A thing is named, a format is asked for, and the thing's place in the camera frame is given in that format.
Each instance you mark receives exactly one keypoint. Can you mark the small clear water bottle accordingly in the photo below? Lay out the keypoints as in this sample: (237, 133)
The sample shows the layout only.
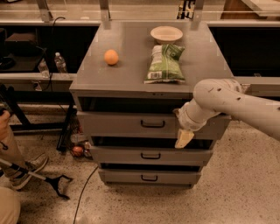
(43, 68)

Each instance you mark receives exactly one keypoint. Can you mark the green chip bag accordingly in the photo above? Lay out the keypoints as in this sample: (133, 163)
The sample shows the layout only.
(164, 66)

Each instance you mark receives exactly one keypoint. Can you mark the grey bottom drawer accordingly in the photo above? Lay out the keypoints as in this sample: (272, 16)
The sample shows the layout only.
(150, 177)

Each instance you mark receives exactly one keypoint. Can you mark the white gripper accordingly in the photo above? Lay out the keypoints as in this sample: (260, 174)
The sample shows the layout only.
(187, 120)

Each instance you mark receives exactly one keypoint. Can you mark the person knee khaki trousers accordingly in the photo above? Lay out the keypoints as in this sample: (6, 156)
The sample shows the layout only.
(9, 206)

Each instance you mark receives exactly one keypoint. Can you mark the beige ceramic bowl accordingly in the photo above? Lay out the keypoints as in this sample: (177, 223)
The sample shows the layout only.
(166, 34)

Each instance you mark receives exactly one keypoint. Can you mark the orange fruit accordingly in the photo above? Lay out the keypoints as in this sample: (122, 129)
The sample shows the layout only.
(111, 57)

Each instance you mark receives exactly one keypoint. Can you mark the red items on floor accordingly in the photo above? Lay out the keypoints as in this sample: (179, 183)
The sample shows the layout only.
(81, 145)

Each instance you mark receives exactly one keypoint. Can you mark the grey metal drawer cabinet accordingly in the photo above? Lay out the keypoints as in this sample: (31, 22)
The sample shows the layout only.
(120, 88)

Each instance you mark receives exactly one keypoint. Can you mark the grey middle drawer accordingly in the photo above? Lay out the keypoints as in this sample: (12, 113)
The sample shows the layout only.
(149, 156)

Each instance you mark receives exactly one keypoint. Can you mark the black reacher grabber tool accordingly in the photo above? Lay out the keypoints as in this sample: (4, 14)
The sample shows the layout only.
(54, 182)

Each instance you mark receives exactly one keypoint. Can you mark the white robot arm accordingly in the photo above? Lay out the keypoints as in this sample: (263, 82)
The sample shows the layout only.
(214, 96)

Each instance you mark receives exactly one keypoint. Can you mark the grey top drawer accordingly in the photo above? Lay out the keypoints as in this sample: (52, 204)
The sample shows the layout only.
(112, 124)

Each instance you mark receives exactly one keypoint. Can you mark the person leg khaki trousers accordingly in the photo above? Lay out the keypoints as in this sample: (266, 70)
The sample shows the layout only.
(13, 154)

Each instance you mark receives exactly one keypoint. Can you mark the grey drawer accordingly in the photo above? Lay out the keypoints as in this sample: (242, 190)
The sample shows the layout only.
(150, 177)
(112, 124)
(149, 156)

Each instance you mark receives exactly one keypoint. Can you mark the black table frame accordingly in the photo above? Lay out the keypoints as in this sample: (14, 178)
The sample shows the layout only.
(13, 99)

